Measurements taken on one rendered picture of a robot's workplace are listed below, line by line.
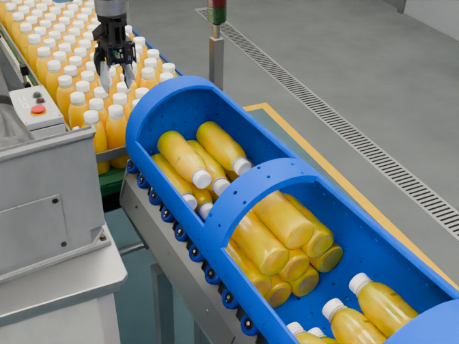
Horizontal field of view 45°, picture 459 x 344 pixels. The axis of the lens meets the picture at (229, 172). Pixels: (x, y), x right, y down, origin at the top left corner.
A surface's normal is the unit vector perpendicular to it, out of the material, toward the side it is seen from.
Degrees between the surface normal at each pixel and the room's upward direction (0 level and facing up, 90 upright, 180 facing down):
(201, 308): 71
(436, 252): 0
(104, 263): 0
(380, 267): 80
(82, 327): 90
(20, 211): 90
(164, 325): 90
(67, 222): 90
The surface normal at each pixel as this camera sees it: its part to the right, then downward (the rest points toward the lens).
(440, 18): -0.91, 0.22
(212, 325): -0.81, -0.01
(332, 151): 0.03, -0.81
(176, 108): 0.50, 0.52
